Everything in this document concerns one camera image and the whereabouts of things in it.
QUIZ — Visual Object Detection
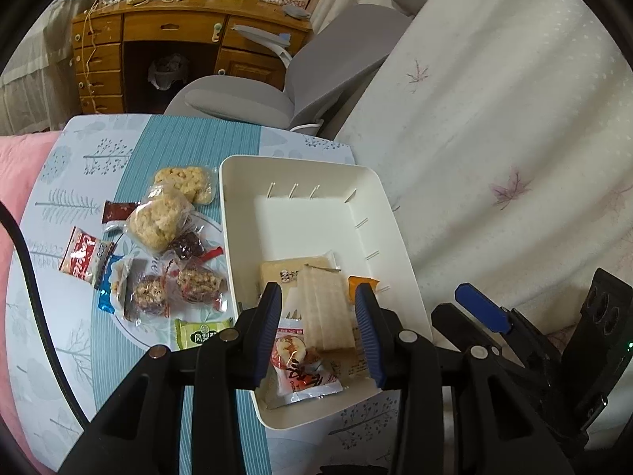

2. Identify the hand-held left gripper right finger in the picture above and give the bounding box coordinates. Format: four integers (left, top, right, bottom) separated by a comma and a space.
354, 282, 574, 475

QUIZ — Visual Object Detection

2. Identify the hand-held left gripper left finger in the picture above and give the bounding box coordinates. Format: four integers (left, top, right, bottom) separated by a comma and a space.
58, 281, 284, 475

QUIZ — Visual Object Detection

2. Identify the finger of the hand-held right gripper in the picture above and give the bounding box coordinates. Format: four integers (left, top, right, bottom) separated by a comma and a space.
431, 303, 534, 393
455, 282, 561, 368

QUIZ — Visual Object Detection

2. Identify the red apple-print snack packet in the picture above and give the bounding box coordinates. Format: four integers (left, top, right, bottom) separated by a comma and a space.
267, 319, 344, 397

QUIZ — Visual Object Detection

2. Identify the small orange snack packet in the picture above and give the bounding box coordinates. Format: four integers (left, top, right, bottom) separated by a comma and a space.
347, 276, 381, 302

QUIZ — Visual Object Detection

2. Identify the clear pale cake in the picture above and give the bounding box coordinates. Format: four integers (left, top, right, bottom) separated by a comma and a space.
296, 264, 357, 352

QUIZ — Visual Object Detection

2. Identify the yellow cracker packet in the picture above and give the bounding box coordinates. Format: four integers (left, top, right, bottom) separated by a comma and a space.
257, 252, 377, 397

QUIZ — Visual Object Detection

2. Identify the white plastic bin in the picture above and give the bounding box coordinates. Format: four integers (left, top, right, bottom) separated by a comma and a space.
218, 155, 435, 430

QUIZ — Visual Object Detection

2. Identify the dark snack packet red edge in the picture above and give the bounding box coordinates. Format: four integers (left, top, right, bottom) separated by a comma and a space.
165, 230, 224, 261

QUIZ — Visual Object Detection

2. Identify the brown snowflake snack packet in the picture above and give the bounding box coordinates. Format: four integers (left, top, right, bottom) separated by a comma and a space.
102, 199, 139, 223

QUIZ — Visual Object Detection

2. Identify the small green snack packet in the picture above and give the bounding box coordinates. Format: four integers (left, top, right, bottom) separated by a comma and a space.
174, 318, 234, 350

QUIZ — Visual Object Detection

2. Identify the nut bar clear packet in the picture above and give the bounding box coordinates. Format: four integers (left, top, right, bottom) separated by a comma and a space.
121, 272, 171, 320
168, 262, 228, 310

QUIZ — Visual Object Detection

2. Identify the pale puffed rice cluster packet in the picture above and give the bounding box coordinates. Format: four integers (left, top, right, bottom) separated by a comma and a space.
123, 185, 196, 249

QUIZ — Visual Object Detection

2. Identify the white blue-edged snack packet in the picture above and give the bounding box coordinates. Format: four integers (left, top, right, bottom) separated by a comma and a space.
96, 255, 134, 314

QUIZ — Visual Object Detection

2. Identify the flat yellow puffed corn packet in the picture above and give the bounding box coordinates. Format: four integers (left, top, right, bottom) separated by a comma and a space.
152, 165, 218, 205

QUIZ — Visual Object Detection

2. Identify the red and white snack packet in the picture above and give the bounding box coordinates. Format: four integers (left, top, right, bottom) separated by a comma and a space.
58, 226, 116, 288

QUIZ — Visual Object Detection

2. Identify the white leaf-print curtain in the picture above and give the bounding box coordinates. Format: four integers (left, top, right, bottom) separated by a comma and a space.
316, 0, 633, 357

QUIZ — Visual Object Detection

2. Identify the blue tree-print tablecloth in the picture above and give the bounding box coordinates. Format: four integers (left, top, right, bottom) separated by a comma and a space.
5, 114, 446, 475

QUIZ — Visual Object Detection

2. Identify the trash bin with bag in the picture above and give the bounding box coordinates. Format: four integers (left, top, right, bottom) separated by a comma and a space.
147, 54, 191, 91

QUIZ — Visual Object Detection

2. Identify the grey office chair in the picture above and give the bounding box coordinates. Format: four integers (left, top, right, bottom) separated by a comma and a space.
163, 0, 446, 134

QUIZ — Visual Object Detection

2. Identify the pink blanket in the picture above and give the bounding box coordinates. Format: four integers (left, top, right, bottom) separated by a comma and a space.
0, 131, 63, 471

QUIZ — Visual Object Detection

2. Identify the grey shark toy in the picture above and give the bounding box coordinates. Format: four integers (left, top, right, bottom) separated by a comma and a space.
281, 2, 313, 21

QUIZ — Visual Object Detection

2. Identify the wooden desk with drawers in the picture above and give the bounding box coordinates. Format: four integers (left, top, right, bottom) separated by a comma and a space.
72, 0, 313, 114

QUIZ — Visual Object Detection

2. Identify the white lace cover cloth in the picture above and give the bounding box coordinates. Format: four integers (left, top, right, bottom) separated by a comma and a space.
0, 0, 82, 134

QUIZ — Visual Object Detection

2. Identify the black cable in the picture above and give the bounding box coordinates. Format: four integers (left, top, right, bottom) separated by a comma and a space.
0, 203, 87, 424

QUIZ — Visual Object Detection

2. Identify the yellow cable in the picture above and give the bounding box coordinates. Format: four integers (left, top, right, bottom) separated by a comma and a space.
74, 0, 107, 110

